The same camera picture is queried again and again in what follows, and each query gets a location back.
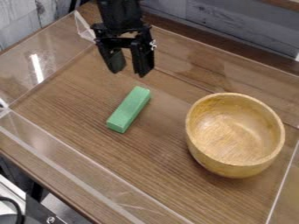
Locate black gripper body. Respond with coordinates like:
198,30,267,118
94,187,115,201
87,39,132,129
91,0,156,52

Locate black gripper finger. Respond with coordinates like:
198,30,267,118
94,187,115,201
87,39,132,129
96,41,127,74
130,41,155,78

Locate green rectangular block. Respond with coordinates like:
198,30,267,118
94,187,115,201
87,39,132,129
107,87,151,133

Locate brown wooden bowl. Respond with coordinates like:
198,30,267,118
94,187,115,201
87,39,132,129
184,93,286,179

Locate clear acrylic corner bracket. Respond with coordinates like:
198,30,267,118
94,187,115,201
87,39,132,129
74,10,96,43

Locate clear acrylic tray wall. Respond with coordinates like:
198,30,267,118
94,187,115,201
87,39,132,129
0,104,194,224

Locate black metal bracket with screw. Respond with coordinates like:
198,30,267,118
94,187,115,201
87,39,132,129
24,195,67,224

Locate black cable lower left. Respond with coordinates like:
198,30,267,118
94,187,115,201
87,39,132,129
0,197,26,224

